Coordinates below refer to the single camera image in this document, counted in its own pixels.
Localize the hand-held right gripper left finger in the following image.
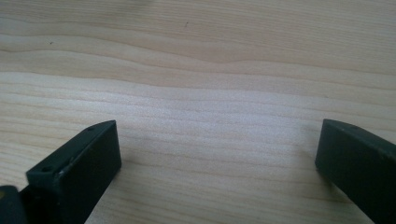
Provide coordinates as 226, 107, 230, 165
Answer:
19, 119, 122, 224

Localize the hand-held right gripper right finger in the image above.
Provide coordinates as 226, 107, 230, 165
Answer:
314, 118, 396, 224

